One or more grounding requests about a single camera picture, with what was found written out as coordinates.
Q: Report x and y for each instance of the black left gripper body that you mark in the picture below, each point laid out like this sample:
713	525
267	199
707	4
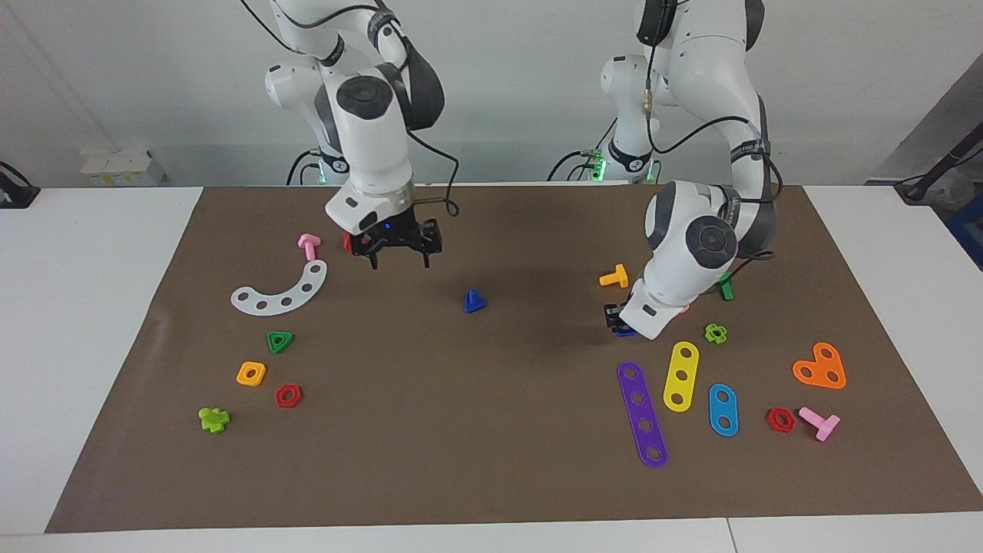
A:
613	312

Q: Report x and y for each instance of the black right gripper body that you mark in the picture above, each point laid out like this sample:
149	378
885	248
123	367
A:
399	233

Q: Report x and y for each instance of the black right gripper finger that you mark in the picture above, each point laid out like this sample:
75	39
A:
375	259
425	258

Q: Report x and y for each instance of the blue square plastic nut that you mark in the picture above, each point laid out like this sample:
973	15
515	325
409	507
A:
627	332

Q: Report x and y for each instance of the blue triangle-head plastic bolt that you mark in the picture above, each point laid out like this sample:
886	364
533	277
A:
474	302

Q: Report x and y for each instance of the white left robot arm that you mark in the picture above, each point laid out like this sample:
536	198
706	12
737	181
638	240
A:
691	253

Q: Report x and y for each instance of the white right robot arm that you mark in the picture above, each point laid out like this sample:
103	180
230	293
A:
369	130

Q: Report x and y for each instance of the red plastic toy bolt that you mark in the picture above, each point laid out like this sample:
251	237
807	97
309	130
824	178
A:
347	244

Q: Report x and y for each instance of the orange-yellow plastic bolt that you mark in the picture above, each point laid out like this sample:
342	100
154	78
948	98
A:
620	275

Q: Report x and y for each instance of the pink plastic toy bolt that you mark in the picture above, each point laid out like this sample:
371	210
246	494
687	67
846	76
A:
309	244
825	425

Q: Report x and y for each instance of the yellow three-hole plastic strip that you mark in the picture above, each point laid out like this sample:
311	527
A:
682	366

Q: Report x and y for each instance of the white curved five-hole plate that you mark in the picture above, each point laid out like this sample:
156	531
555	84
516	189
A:
296	296

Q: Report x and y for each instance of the purple four-hole plastic strip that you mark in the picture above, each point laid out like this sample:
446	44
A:
642	412

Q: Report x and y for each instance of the lime green cross-shaped nut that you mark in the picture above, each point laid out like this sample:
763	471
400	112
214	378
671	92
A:
722	336

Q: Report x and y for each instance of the dark green plastic bolt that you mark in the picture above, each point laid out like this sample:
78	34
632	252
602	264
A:
726	290

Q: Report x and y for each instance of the green triangular plastic nut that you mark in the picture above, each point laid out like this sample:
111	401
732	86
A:
279	349

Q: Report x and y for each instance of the blue two-hole plastic strip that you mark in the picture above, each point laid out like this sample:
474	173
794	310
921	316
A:
723	410

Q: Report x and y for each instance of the brown table mat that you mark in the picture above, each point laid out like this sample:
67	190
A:
491	430

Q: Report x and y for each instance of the red hexagonal plastic nut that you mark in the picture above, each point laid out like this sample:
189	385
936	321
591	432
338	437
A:
280	397
771	421

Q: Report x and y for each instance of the orange square plastic nut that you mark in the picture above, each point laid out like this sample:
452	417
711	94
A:
241	378

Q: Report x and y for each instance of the orange heart-shaped plastic plate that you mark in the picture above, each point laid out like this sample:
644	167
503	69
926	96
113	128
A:
820	369

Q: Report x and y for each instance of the lime green cross-head bolt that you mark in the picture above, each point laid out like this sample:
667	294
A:
213	419

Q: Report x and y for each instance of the white box stack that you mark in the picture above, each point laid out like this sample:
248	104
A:
123	167

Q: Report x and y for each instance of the black stand pole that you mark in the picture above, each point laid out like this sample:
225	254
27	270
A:
941	165

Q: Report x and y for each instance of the blue crate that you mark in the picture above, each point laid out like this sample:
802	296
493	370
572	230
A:
969	230

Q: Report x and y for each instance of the black device on table edge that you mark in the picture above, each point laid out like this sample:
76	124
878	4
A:
15	192

